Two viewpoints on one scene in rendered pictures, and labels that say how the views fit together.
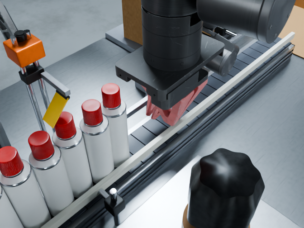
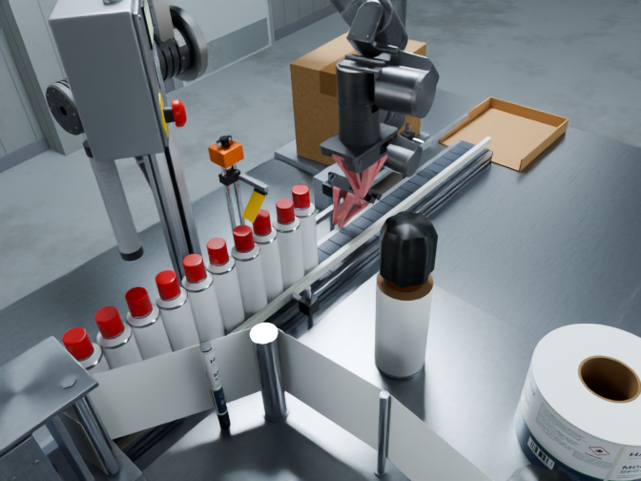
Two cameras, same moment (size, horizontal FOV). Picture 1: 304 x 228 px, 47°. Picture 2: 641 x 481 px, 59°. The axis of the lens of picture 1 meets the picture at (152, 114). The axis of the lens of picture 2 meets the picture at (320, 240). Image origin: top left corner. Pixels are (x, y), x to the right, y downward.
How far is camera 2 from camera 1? 45 cm
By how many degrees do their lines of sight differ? 6
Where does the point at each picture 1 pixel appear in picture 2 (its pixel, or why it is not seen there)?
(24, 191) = (230, 281)
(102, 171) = (294, 276)
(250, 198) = (424, 240)
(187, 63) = (371, 140)
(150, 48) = (345, 131)
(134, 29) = (309, 144)
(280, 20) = (425, 104)
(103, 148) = (296, 248)
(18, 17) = not seen: hidden behind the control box
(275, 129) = (472, 239)
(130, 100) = not seen: hidden behind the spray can
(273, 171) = (470, 278)
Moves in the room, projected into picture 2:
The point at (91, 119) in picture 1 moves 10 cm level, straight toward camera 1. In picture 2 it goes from (285, 216) to (299, 249)
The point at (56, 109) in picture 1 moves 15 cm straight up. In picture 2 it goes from (255, 205) to (244, 128)
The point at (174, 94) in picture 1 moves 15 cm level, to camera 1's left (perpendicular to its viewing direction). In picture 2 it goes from (363, 161) to (252, 168)
